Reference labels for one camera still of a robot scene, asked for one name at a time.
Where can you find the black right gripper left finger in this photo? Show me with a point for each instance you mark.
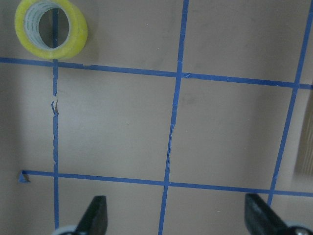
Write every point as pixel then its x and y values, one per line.
pixel 95 219

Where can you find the yellow tape roll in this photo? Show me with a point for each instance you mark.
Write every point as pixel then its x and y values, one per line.
pixel 27 19

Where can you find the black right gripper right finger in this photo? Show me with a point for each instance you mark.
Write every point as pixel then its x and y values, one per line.
pixel 260 219

